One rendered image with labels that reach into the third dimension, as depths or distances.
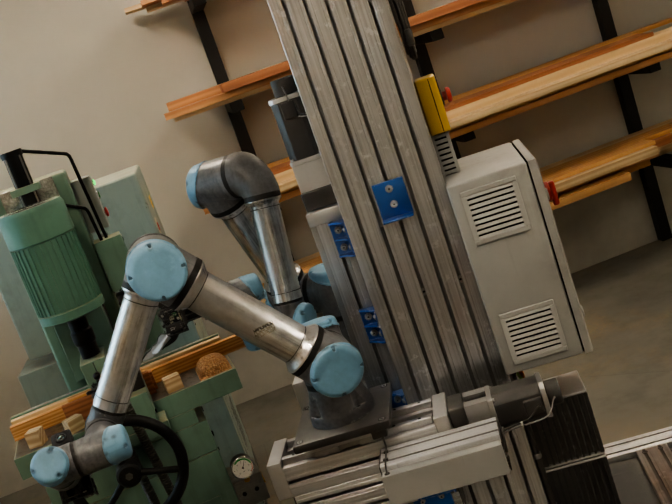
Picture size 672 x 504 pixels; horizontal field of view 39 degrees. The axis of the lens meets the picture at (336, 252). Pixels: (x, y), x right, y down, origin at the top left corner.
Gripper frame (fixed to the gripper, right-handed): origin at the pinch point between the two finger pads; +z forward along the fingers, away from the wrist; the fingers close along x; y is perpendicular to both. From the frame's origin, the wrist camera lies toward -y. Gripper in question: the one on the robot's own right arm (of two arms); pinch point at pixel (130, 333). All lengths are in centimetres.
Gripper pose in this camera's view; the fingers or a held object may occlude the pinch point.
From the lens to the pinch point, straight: 252.3
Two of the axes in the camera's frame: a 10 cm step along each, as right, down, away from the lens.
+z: -9.1, 3.5, -2.0
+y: 2.4, 0.7, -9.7
